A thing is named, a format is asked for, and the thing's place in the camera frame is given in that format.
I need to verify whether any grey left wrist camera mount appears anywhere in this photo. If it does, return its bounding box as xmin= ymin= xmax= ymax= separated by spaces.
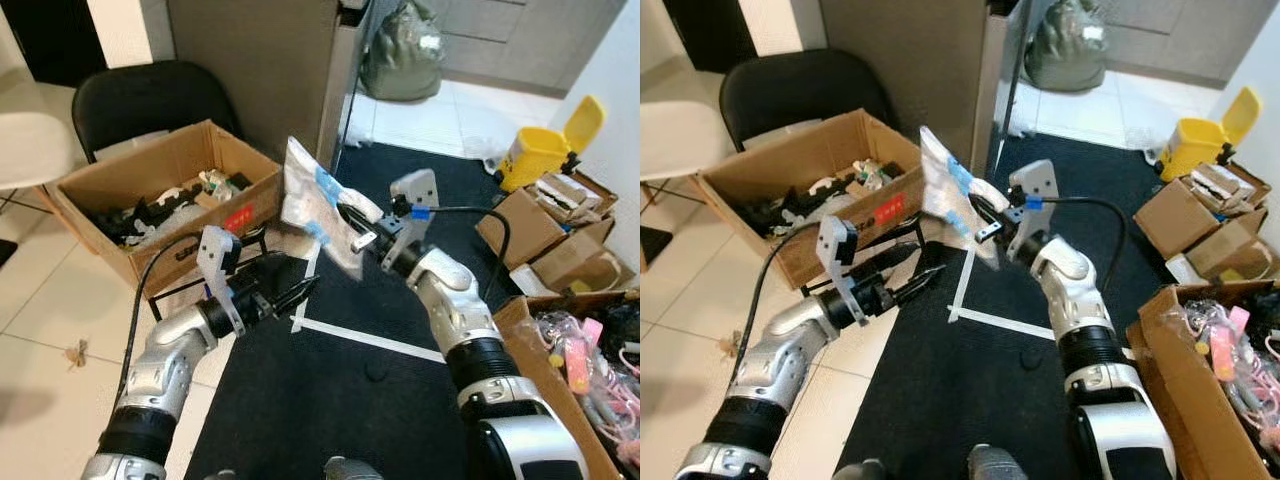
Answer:
xmin=195 ymin=225 xmax=247 ymax=337
xmin=817 ymin=214 xmax=867 ymax=327

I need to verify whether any pink plastic item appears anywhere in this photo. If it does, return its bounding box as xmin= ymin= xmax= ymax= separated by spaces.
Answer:
xmin=569 ymin=317 xmax=607 ymax=397
xmin=1204 ymin=304 xmax=1252 ymax=383

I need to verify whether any yellow rubbish bin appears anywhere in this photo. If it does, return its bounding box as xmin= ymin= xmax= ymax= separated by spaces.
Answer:
xmin=496 ymin=94 xmax=607 ymax=193
xmin=1159 ymin=84 xmax=1264 ymax=183

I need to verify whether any black chair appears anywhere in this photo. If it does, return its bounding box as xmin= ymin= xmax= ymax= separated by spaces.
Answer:
xmin=717 ymin=47 xmax=902 ymax=158
xmin=71 ymin=59 xmax=242 ymax=167

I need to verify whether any small cardboard box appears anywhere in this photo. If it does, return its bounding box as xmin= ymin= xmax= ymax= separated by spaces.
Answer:
xmin=1132 ymin=159 xmax=1272 ymax=288
xmin=474 ymin=169 xmax=622 ymax=298

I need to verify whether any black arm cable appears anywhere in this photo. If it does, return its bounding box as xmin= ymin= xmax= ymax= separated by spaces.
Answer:
xmin=1030 ymin=194 xmax=1130 ymax=293
xmin=734 ymin=221 xmax=827 ymax=403
xmin=410 ymin=204 xmax=514 ymax=303
xmin=117 ymin=231 xmax=207 ymax=413

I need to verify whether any white round chair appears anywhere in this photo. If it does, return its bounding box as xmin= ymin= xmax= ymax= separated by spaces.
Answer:
xmin=640 ymin=99 xmax=737 ymax=188
xmin=0 ymin=107 xmax=87 ymax=193

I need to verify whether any grey cabinet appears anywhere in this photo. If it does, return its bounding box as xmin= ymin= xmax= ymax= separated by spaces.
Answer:
xmin=164 ymin=0 xmax=372 ymax=173
xmin=819 ymin=0 xmax=1022 ymax=173

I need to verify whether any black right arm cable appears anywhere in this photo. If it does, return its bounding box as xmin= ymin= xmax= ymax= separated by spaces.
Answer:
xmin=410 ymin=204 xmax=514 ymax=303
xmin=1030 ymin=194 xmax=1130 ymax=293

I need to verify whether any black floor mat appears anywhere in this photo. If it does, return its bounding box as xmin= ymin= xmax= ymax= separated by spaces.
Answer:
xmin=184 ymin=139 xmax=641 ymax=480
xmin=834 ymin=129 xmax=1280 ymax=480

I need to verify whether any large open cardboard box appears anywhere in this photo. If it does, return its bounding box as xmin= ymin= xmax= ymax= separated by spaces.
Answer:
xmin=44 ymin=119 xmax=287 ymax=298
xmin=694 ymin=107 xmax=927 ymax=293

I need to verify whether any white silvery plastic bag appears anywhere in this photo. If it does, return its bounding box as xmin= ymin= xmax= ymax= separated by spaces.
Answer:
xmin=279 ymin=134 xmax=387 ymax=283
xmin=917 ymin=124 xmax=1002 ymax=268

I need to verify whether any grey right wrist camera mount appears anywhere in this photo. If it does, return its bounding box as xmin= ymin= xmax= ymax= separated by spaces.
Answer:
xmin=379 ymin=167 xmax=440 ymax=267
xmin=1007 ymin=159 xmax=1060 ymax=253

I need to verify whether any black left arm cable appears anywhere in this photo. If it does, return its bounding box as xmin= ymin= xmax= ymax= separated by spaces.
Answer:
xmin=734 ymin=221 xmax=827 ymax=403
xmin=117 ymin=231 xmax=207 ymax=413

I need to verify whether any cardboard box of cables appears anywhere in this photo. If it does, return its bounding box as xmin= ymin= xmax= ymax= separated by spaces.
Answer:
xmin=491 ymin=289 xmax=641 ymax=480
xmin=1124 ymin=279 xmax=1280 ymax=480

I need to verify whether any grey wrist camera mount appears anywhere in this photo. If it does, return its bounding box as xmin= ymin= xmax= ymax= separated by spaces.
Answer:
xmin=195 ymin=225 xmax=247 ymax=337
xmin=1007 ymin=159 xmax=1060 ymax=253
xmin=379 ymin=167 xmax=440 ymax=267
xmin=817 ymin=214 xmax=867 ymax=327

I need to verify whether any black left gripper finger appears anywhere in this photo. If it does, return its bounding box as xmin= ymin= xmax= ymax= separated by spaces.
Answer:
xmin=242 ymin=254 xmax=299 ymax=287
xmin=270 ymin=275 xmax=324 ymax=313
xmin=894 ymin=264 xmax=948 ymax=303
xmin=866 ymin=245 xmax=923 ymax=279

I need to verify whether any grey right robot foot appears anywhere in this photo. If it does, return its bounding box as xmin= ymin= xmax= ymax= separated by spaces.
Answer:
xmin=324 ymin=456 xmax=387 ymax=480
xmin=967 ymin=444 xmax=1032 ymax=480

